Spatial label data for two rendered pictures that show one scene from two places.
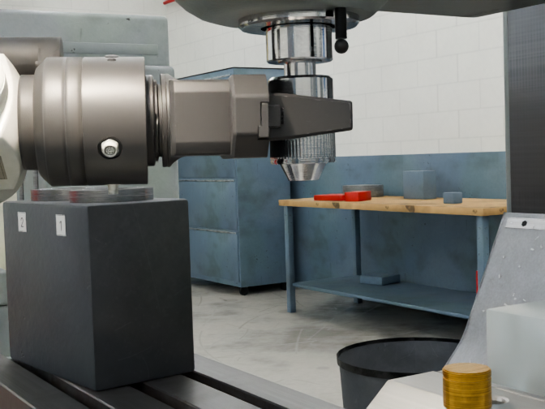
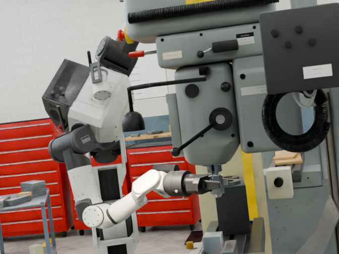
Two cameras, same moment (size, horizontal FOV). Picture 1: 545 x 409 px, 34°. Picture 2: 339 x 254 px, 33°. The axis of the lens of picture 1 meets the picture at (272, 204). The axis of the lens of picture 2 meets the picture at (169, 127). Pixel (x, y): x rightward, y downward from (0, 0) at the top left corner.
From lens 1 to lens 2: 148 cm
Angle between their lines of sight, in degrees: 43
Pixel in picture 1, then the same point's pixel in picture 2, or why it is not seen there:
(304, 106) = (210, 183)
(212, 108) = (191, 184)
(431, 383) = (197, 244)
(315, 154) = (215, 192)
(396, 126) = not seen: outside the picture
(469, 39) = not seen: outside the picture
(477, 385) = (187, 245)
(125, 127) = (177, 187)
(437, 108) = not seen: outside the picture
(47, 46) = (172, 168)
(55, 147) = (167, 191)
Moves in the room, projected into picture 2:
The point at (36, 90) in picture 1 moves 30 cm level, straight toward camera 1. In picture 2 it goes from (164, 180) to (116, 198)
